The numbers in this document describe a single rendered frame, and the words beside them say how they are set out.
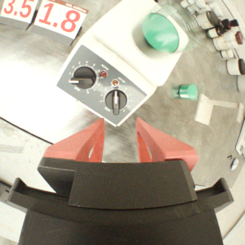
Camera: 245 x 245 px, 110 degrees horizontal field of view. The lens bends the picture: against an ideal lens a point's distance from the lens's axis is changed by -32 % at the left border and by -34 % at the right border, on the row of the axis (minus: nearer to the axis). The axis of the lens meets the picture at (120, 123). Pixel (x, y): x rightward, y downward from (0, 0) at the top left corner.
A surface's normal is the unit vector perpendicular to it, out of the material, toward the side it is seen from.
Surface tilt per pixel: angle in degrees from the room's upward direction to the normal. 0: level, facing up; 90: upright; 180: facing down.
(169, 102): 0
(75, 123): 0
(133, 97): 30
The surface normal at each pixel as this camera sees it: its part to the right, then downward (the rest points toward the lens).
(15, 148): 0.34, 0.21
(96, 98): 0.02, 0.60
